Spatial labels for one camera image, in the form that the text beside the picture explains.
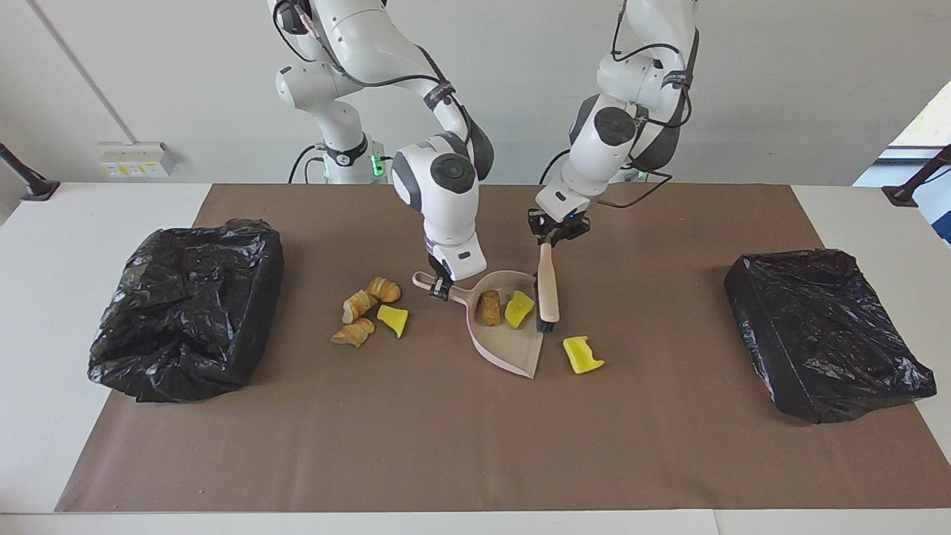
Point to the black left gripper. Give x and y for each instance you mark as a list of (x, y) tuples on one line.
[(557, 223)]

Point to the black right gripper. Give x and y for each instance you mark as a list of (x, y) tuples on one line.
[(436, 269)]

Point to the brown cork-like cylinder piece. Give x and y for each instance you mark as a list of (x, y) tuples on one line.
[(489, 308)]

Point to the beige hand brush black bristles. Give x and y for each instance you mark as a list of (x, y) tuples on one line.
[(548, 286)]

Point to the striped croissant bread piece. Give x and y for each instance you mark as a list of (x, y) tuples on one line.
[(353, 333), (385, 290), (358, 305)]

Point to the small yellow sponge wedge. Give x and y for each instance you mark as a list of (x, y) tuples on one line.
[(394, 319)]

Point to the chunky yellow sponge piece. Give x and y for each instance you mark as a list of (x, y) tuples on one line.
[(518, 310)]

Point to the beige plastic dustpan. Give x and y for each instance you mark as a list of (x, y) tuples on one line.
[(513, 349)]

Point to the notched yellow sponge piece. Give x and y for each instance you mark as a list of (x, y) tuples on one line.
[(579, 357)]

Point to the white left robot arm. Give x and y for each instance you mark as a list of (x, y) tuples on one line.
[(609, 141)]

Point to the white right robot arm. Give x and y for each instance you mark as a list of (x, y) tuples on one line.
[(446, 215)]

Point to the crumpled black bag-lined bin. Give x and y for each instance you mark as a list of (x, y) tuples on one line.
[(186, 312)]

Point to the taut black bag-lined bin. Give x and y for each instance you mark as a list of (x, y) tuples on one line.
[(817, 342)]

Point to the brown paper table mat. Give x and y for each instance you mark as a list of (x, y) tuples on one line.
[(475, 461)]

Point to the bright window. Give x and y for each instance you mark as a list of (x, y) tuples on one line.
[(929, 126)]

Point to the white wall socket box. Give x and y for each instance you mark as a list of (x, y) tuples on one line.
[(137, 160)]

